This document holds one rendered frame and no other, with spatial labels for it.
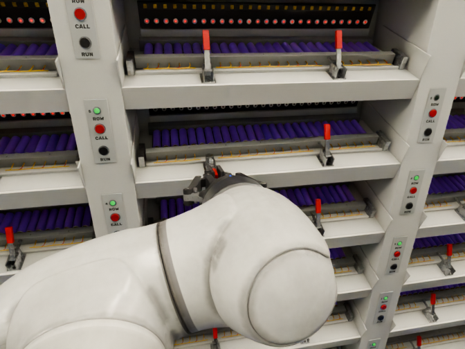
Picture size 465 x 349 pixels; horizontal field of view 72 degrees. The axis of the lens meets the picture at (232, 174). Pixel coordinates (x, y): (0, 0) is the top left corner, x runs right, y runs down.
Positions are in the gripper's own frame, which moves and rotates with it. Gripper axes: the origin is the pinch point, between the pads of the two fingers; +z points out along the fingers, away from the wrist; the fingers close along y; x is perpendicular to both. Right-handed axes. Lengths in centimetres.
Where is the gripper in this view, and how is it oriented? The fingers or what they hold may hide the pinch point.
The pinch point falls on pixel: (215, 176)
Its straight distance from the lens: 61.4
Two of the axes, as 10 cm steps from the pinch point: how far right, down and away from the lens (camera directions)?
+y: 9.8, -0.7, 1.6
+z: -1.7, -2.0, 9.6
